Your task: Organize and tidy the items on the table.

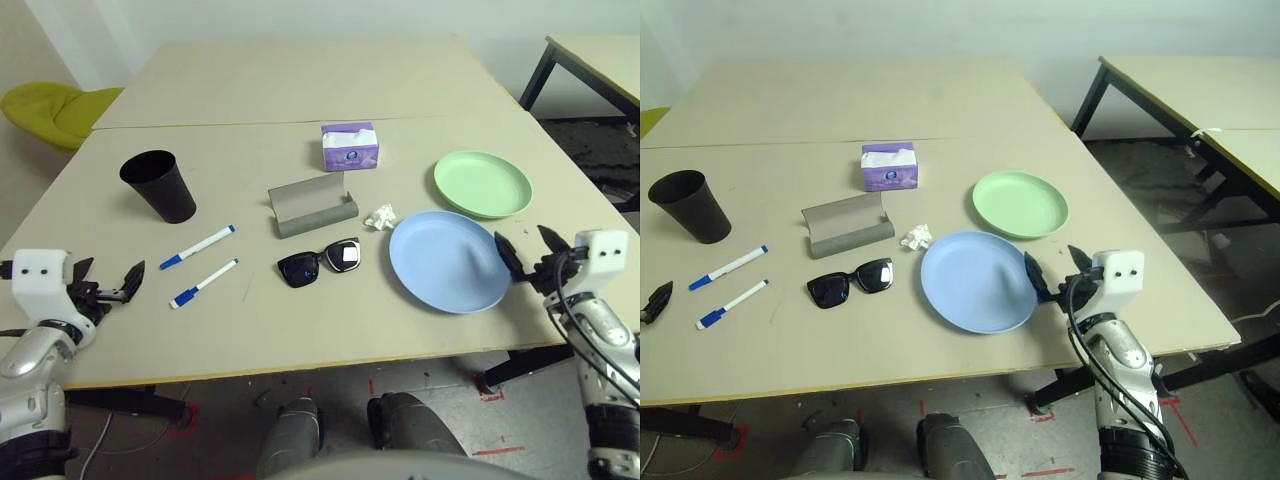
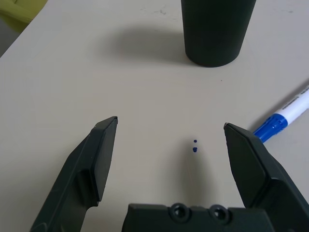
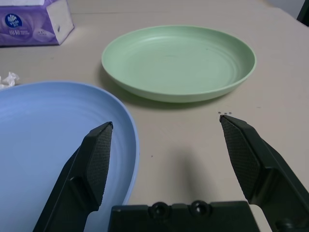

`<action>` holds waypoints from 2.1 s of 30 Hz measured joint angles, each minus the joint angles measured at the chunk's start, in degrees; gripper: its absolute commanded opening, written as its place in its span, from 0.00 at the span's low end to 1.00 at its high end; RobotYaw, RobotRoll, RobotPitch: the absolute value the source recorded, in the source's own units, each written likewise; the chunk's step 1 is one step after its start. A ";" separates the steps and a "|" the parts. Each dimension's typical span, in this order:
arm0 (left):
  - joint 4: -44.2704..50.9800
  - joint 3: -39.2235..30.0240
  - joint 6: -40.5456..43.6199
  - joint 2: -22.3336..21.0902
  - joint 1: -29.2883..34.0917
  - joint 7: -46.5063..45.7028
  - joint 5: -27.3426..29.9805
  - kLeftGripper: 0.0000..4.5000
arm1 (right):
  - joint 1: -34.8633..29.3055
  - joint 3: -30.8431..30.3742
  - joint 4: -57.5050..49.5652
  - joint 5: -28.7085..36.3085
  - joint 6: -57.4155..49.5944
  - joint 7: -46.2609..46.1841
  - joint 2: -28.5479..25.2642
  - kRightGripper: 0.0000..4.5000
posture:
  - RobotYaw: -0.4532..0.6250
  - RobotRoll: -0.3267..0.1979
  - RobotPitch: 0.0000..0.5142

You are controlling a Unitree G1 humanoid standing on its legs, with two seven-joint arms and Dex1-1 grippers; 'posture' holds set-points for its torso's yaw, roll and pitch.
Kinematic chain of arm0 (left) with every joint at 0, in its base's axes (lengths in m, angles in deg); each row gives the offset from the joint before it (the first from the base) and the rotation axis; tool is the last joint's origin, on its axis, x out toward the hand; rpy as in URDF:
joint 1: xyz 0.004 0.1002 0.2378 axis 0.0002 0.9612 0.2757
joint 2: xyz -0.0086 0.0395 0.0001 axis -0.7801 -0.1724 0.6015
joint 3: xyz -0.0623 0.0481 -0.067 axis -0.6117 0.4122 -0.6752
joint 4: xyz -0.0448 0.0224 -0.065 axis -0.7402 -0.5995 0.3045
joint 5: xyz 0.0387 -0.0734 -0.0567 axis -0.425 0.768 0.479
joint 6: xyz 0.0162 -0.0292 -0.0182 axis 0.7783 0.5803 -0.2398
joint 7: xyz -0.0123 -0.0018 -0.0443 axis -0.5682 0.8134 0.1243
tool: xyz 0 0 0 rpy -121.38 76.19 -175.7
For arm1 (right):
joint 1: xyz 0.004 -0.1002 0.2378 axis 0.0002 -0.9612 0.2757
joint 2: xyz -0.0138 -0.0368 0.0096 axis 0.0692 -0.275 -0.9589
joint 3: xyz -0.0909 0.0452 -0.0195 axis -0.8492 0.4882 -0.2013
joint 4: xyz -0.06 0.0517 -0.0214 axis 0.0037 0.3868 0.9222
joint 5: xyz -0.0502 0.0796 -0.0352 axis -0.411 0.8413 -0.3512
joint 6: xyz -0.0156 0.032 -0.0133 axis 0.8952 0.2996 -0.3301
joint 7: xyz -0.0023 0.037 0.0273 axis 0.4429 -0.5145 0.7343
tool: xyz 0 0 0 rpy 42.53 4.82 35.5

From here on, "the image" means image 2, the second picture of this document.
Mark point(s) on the black cup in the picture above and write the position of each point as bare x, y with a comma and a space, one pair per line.
212, 31

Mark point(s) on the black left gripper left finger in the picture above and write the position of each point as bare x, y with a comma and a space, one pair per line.
79, 174

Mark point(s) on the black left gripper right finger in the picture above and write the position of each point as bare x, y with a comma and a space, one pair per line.
265, 169

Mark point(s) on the yellow-green chair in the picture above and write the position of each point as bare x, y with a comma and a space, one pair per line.
12, 12

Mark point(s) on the thick white marker blue cap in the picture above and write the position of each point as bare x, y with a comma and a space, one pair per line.
292, 106

